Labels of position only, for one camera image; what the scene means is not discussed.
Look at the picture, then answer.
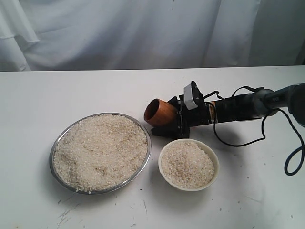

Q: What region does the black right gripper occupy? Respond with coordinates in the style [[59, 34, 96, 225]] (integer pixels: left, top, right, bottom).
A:
[[151, 95, 210, 138]]

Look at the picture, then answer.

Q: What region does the brown wooden cup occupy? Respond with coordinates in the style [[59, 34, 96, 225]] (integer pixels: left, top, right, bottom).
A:
[[144, 99, 178, 127]]

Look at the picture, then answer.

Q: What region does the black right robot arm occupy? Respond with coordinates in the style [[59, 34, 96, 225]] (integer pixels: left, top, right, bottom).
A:
[[144, 81, 305, 139]]

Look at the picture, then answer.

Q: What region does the small white rice bowl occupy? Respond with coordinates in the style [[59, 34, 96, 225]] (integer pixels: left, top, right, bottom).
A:
[[158, 139, 220, 192]]

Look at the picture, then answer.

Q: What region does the metal plate of rice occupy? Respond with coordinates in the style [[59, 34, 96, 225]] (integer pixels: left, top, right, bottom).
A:
[[49, 113, 152, 195]]

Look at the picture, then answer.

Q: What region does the white backdrop cloth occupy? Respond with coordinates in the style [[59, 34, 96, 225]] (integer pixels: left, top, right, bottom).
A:
[[0, 0, 305, 71]]

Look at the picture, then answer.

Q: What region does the black camera cable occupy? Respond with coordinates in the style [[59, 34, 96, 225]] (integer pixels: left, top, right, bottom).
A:
[[203, 86, 305, 177]]

